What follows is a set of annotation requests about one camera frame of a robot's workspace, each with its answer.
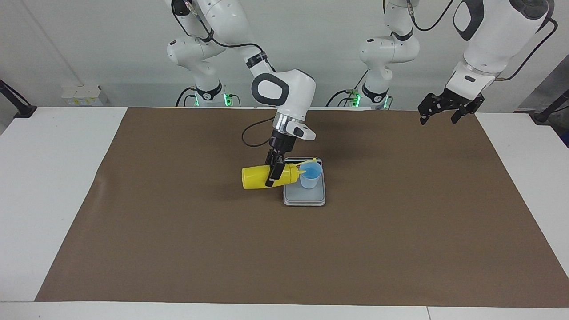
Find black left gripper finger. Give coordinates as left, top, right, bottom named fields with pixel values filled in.
left=449, top=106, right=477, bottom=124
left=417, top=93, right=442, bottom=126

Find yellow squeeze bottle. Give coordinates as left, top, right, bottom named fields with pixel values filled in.
left=241, top=158, right=318, bottom=190

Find light blue plastic cup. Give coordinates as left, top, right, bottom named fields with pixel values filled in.
left=300, top=161, right=323, bottom=189

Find silver digital kitchen scale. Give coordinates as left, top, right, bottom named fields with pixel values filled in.
left=283, top=157, right=326, bottom=207

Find brown paper table mat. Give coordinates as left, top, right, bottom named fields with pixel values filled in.
left=35, top=108, right=569, bottom=308

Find black clamp stand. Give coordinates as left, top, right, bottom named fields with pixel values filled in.
left=0, top=80, right=37, bottom=119
left=533, top=89, right=569, bottom=124

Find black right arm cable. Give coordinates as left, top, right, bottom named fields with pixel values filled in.
left=176, top=0, right=278, bottom=148

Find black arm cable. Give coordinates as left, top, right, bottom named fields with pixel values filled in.
left=407, top=0, right=561, bottom=81
left=176, top=0, right=278, bottom=148

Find black left base cables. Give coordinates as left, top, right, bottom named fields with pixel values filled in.
left=326, top=69, right=392, bottom=108

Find black base cables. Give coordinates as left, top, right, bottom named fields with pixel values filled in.
left=326, top=69, right=392, bottom=108
left=176, top=86, right=242, bottom=108

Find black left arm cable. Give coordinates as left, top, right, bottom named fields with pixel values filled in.
left=407, top=0, right=561, bottom=81

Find black right base cables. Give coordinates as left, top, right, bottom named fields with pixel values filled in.
left=176, top=86, right=242, bottom=108

